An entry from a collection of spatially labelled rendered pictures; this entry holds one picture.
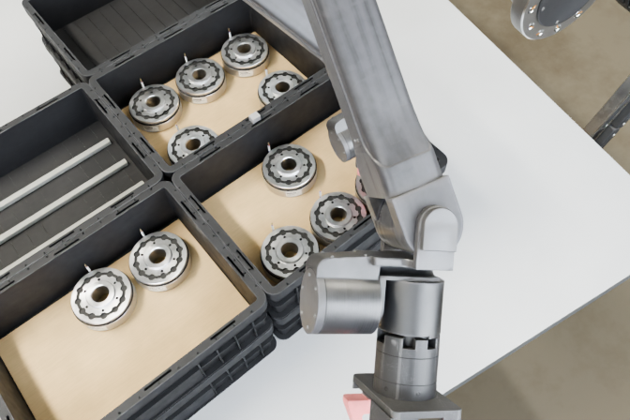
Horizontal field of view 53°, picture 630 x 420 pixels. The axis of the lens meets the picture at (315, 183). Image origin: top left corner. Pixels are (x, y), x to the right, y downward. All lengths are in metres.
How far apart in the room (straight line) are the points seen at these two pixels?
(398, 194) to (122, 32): 1.10
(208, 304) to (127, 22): 0.73
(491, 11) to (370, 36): 2.27
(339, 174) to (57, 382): 0.60
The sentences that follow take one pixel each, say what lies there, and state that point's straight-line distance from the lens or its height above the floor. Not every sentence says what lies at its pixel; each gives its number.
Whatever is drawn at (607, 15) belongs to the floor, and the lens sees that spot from 2.93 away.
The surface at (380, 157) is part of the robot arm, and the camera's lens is 0.54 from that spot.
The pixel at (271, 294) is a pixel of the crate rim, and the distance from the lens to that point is 0.99.
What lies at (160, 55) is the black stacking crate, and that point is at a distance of 1.36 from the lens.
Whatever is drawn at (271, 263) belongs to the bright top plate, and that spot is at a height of 0.86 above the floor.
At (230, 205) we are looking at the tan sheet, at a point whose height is 0.83.
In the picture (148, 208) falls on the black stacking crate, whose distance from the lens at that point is 1.13.
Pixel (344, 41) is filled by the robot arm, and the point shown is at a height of 1.46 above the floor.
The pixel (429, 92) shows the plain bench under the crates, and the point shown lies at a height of 0.70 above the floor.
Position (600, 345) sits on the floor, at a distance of 2.08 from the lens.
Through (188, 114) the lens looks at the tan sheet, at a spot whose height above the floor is 0.83.
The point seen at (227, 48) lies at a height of 0.86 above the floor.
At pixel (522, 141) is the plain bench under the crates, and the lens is 1.47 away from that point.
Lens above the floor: 1.84
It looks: 57 degrees down
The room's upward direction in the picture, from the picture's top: 3 degrees counter-clockwise
